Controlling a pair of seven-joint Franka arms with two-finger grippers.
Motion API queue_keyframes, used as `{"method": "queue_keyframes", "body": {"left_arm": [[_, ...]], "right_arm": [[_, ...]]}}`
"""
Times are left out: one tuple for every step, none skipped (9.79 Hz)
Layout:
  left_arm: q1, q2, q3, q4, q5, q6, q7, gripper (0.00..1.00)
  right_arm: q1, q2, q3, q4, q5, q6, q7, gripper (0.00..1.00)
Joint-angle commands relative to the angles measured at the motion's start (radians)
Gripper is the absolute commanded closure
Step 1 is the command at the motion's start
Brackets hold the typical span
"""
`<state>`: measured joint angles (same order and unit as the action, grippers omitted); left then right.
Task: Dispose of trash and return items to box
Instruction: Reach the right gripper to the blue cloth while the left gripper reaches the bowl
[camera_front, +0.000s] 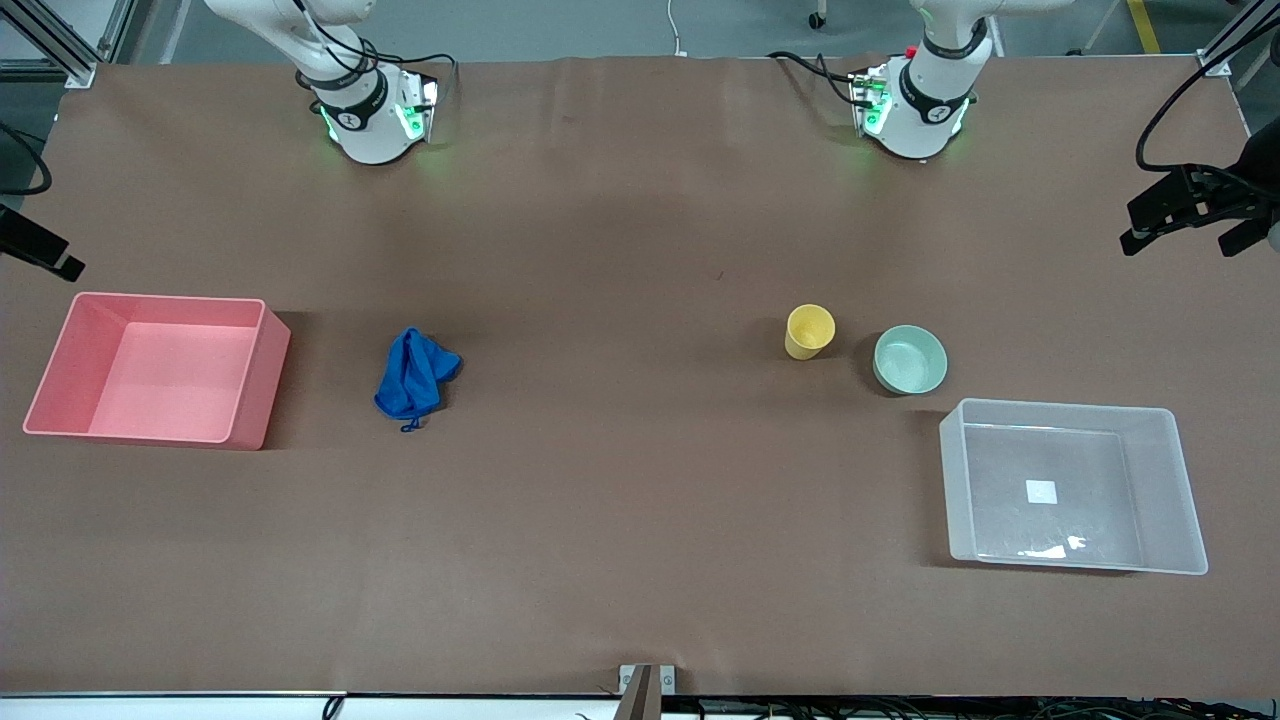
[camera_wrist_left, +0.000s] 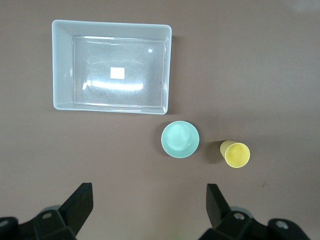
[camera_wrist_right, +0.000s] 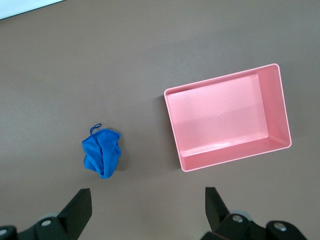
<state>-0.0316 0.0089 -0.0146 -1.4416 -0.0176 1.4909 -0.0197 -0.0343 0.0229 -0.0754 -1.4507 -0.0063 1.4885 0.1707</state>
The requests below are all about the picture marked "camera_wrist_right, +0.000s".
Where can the brown table cover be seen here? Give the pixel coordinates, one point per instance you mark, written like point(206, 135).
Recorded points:
point(100, 75)

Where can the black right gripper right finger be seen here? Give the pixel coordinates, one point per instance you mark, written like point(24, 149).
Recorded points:
point(220, 220)

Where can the blue cloth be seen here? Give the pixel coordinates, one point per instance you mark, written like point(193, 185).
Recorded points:
point(100, 152)

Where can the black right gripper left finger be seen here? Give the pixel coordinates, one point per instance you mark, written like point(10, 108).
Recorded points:
point(72, 215)

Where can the pink plastic box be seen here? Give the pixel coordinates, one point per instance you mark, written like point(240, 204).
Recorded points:
point(220, 120)

